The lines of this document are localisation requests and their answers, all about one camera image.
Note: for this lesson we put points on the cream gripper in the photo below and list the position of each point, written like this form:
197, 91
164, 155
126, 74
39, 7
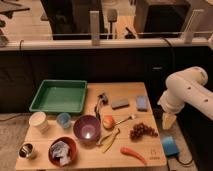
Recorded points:
168, 120

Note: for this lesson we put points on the dark red grape bunch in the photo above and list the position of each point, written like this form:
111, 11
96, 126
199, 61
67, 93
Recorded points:
141, 129

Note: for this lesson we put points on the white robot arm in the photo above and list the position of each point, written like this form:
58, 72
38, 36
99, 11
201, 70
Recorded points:
186, 86

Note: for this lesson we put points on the metal spoon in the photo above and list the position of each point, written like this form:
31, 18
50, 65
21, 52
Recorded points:
131, 117

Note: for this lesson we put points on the grey rectangular block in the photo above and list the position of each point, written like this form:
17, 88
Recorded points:
119, 103

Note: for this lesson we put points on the orange carrot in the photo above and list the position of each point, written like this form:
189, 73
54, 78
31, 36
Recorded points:
130, 152

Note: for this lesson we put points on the red yellow apple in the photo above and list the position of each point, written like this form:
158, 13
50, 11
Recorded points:
108, 122

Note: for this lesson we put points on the yellow tongs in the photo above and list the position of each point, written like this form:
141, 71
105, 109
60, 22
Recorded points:
105, 142

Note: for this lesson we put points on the purple bowl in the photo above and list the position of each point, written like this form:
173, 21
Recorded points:
87, 129

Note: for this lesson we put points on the light blue small cup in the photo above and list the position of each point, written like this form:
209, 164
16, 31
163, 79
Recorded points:
64, 120

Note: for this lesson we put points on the red bowl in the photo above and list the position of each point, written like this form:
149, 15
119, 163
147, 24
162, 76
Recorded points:
72, 152

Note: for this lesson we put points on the crumpled white paper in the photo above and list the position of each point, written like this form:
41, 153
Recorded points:
60, 150

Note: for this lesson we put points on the green plastic tray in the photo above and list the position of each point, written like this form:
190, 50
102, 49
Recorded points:
57, 96

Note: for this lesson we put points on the white paper cup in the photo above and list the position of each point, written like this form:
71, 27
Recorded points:
39, 121

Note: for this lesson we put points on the small metal cup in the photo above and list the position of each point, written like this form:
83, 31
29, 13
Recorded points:
27, 151

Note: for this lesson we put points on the black handled tool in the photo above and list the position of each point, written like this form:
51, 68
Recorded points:
102, 100

